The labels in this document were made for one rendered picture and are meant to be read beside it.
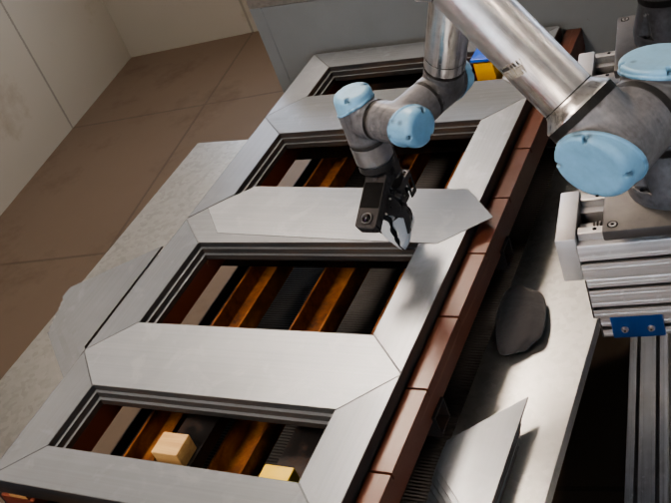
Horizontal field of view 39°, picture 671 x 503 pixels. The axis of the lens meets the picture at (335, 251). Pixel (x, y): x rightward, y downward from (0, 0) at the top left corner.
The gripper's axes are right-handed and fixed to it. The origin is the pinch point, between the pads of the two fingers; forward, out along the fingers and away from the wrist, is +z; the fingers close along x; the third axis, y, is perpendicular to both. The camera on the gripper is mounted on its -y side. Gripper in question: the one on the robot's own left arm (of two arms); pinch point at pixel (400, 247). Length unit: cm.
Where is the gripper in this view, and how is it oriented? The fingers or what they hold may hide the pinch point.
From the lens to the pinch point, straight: 190.9
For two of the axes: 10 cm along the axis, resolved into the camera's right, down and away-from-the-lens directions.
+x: -8.7, 0.0, 5.0
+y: 3.8, -6.5, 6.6
